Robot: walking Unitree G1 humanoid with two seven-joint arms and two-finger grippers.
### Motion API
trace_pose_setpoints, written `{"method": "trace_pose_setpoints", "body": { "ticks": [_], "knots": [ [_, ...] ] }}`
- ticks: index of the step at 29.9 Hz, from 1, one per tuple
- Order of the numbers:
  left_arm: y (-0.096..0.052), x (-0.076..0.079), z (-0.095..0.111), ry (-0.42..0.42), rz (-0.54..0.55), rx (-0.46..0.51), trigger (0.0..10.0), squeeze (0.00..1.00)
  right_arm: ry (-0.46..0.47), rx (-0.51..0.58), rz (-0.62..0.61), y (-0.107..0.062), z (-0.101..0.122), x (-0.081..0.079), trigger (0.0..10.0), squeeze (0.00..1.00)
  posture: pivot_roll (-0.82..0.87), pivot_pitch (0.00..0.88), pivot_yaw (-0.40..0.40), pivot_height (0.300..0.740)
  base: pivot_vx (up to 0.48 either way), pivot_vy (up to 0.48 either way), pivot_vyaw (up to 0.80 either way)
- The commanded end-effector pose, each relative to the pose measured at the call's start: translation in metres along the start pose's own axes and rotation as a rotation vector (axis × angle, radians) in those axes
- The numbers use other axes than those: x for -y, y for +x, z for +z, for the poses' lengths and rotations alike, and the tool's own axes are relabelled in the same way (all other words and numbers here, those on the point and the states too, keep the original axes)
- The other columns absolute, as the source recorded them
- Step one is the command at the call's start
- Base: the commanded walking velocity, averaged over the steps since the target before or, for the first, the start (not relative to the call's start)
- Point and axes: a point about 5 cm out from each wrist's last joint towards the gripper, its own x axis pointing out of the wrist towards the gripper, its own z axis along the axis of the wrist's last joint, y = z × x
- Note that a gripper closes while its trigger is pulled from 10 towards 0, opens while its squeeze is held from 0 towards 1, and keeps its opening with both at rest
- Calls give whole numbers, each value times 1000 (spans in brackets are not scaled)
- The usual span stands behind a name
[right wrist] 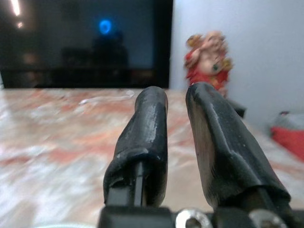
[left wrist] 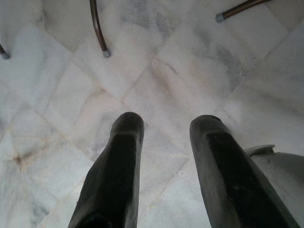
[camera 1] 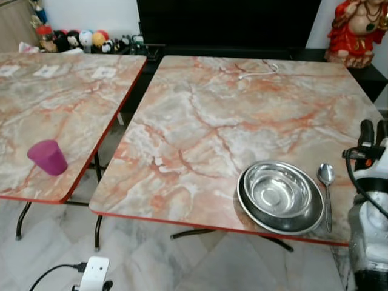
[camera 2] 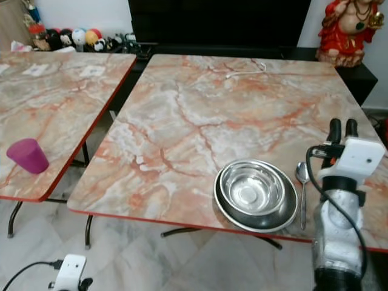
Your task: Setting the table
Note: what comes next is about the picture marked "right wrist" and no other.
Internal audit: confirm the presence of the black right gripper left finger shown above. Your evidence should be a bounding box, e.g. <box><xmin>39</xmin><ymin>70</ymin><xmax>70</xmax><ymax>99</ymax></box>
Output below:
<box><xmin>103</xmin><ymin>86</ymin><xmax>169</xmax><ymax>207</ymax></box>

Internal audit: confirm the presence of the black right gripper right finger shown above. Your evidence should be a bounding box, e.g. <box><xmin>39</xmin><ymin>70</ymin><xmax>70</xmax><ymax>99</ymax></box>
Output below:
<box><xmin>185</xmin><ymin>82</ymin><xmax>292</xmax><ymax>210</ymax></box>

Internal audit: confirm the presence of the clear plastic wrapper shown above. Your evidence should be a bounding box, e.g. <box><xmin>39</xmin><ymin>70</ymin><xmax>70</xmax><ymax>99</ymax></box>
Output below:
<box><xmin>78</xmin><ymin>89</ymin><xmax>135</xmax><ymax>105</ymax></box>

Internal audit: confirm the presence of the red and grey pouch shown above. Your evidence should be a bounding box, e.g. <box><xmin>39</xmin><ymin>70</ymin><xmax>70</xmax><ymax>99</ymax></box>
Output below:
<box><xmin>269</xmin><ymin>111</ymin><xmax>304</xmax><ymax>163</ymax></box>

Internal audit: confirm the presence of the red and gold figurine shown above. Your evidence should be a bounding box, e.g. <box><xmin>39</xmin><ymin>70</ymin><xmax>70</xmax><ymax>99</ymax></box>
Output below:
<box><xmin>184</xmin><ymin>30</ymin><xmax>247</xmax><ymax>118</ymax></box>

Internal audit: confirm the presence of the black flat screen television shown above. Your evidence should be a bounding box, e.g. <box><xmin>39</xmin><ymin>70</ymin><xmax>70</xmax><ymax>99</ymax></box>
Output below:
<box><xmin>0</xmin><ymin>0</ymin><xmax>173</xmax><ymax>89</ymax></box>

